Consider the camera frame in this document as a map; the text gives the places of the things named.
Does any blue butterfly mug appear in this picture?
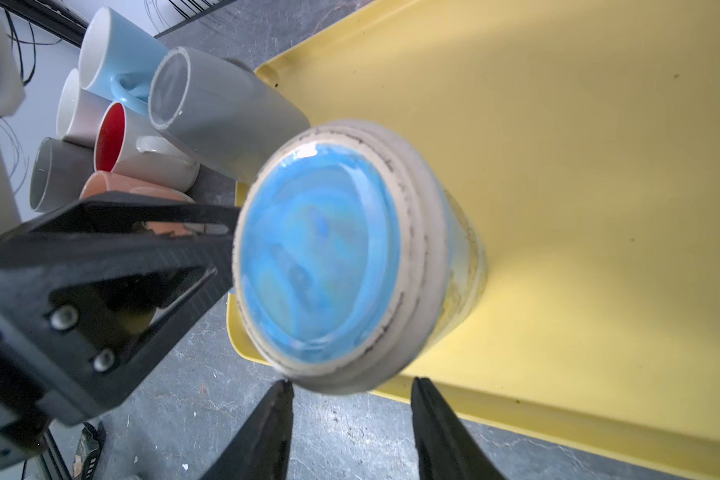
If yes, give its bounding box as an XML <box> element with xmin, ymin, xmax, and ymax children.
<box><xmin>232</xmin><ymin>119</ymin><xmax>488</xmax><ymax>395</ymax></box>

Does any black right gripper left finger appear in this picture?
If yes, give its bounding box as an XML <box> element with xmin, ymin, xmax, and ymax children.
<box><xmin>201</xmin><ymin>380</ymin><xmax>294</xmax><ymax>480</ymax></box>

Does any cream and orange mug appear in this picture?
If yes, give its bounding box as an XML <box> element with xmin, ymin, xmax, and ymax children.
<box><xmin>79</xmin><ymin>171</ymin><xmax>193</xmax><ymax>236</ymax></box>

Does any yellow plastic tray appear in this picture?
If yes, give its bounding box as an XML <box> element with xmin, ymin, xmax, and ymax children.
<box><xmin>258</xmin><ymin>1</ymin><xmax>720</xmax><ymax>479</ymax></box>

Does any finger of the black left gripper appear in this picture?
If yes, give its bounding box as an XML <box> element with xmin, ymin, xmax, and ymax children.
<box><xmin>0</xmin><ymin>200</ymin><xmax>240</xmax><ymax>420</ymax></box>

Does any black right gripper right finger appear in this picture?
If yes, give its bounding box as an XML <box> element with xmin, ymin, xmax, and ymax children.
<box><xmin>410</xmin><ymin>377</ymin><xmax>505</xmax><ymax>480</ymax></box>

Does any small cream mug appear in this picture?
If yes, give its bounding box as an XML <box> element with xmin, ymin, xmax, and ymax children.
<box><xmin>93</xmin><ymin>102</ymin><xmax>200</xmax><ymax>192</ymax></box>

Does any light blue mug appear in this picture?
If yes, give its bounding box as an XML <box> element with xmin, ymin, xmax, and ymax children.
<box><xmin>78</xmin><ymin>7</ymin><xmax>168</xmax><ymax>116</ymax></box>

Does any pink mug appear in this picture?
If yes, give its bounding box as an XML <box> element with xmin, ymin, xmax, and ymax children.
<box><xmin>56</xmin><ymin>68</ymin><xmax>111</xmax><ymax>148</ymax></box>

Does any grey mug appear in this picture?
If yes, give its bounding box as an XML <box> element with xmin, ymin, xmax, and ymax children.
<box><xmin>29</xmin><ymin>137</ymin><xmax>93</xmax><ymax>213</ymax></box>
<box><xmin>148</xmin><ymin>47</ymin><xmax>310</xmax><ymax>184</ymax></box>

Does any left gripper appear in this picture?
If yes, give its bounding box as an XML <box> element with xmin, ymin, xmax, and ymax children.
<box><xmin>0</xmin><ymin>338</ymin><xmax>50</xmax><ymax>471</ymax></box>

